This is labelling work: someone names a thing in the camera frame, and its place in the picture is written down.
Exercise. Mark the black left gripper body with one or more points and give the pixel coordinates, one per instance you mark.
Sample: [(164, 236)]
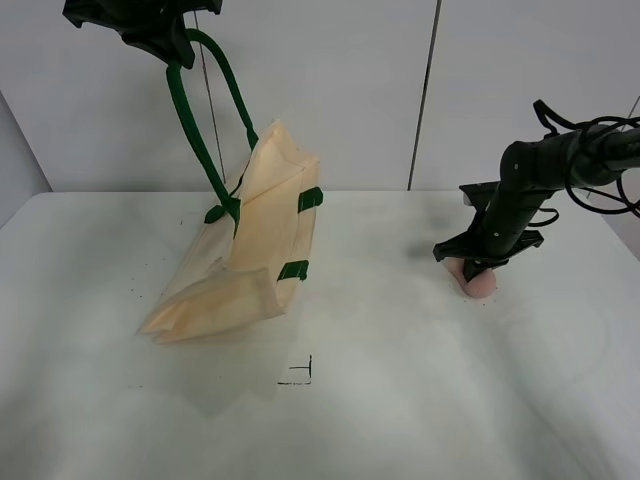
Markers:
[(154, 26)]

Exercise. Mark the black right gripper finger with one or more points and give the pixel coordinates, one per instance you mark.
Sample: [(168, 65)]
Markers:
[(472, 268)]

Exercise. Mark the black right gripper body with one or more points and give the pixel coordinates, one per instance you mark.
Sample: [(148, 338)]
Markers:
[(499, 229)]

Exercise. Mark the pink peach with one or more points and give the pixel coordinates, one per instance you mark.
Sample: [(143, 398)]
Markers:
[(480, 287)]

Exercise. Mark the white linen bag green handles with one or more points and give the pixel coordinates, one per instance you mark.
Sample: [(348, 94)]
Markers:
[(253, 250)]

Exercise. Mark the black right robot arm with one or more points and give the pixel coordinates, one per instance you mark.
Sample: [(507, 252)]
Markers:
[(590, 154)]

